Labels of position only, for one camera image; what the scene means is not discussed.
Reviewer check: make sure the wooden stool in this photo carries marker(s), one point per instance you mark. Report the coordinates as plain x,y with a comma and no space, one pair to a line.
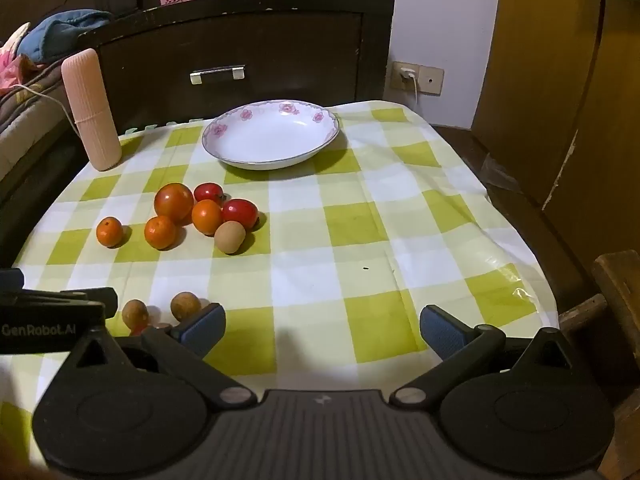
617,285

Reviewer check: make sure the orange tangerine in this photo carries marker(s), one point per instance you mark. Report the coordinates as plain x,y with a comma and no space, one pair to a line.
207,217
160,232
109,231

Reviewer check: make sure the beige wall socket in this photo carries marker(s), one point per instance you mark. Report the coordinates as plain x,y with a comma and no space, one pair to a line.
430,80

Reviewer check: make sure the white floral plate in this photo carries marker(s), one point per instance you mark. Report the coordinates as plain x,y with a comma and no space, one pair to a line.
270,135

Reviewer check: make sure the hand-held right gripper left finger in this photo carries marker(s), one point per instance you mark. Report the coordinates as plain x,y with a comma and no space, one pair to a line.
205,331

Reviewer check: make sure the brown wooden wardrobe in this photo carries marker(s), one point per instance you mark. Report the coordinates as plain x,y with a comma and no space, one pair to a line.
565,85

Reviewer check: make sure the pink ribbed bottle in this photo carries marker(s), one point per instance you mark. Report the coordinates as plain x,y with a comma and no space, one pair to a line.
92,110

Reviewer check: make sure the green foam mat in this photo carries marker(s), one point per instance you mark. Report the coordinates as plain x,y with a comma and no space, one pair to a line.
160,126

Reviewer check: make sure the pink cloth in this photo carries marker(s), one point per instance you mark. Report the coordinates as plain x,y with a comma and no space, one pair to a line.
12,65

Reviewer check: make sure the yellow checked tablecloth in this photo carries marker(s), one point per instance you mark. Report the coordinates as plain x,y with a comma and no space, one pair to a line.
325,240

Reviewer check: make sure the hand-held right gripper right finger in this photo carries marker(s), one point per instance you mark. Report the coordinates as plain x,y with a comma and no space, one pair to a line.
442,332

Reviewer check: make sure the large red tomato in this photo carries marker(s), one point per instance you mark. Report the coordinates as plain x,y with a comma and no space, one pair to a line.
173,201

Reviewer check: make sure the blue cloth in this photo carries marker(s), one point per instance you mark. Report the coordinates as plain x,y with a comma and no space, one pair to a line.
60,30

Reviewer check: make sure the dark wooden nightstand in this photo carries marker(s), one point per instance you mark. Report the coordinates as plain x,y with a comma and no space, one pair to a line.
275,45

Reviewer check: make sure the red cherry tomato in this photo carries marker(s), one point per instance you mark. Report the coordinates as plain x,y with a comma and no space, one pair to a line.
240,212
208,192

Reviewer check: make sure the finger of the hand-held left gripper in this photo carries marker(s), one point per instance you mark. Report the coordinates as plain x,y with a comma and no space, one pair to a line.
10,279
70,297

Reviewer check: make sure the brown longan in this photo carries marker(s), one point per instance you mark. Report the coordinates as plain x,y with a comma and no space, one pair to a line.
230,236
185,306
135,313

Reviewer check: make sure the brown quilt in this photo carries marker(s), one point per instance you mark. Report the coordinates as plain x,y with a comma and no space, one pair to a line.
25,120

